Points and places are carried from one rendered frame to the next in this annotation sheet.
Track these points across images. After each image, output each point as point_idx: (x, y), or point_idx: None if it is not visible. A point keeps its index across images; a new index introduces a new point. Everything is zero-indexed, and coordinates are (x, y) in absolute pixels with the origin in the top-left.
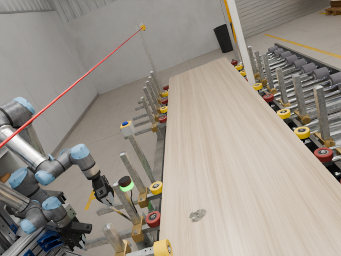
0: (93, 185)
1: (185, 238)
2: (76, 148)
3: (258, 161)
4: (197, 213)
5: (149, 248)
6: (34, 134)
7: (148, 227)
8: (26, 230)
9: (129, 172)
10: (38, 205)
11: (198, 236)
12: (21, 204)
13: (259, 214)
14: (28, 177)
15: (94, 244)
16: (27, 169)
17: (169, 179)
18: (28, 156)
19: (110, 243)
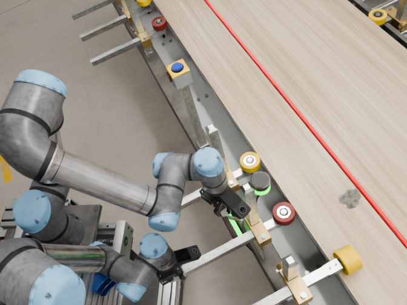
0: (225, 202)
1: (355, 233)
2: (208, 160)
3: (386, 104)
4: (352, 196)
5: (332, 262)
6: (60, 132)
7: (275, 225)
8: (137, 299)
9: None
10: (112, 249)
11: (371, 227)
12: (99, 262)
13: None
14: (54, 206)
15: (200, 266)
16: (45, 194)
17: (264, 146)
18: (129, 195)
19: (289, 275)
